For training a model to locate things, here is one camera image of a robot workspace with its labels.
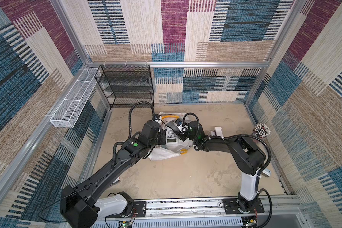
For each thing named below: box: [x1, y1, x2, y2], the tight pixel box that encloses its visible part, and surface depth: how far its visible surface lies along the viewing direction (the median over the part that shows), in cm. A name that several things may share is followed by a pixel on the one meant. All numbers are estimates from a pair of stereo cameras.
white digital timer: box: [165, 137, 179, 145], surface depth 97 cm
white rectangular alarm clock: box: [214, 126, 224, 138], surface depth 99 cm
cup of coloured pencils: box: [253, 123, 271, 139], surface depth 84 cm
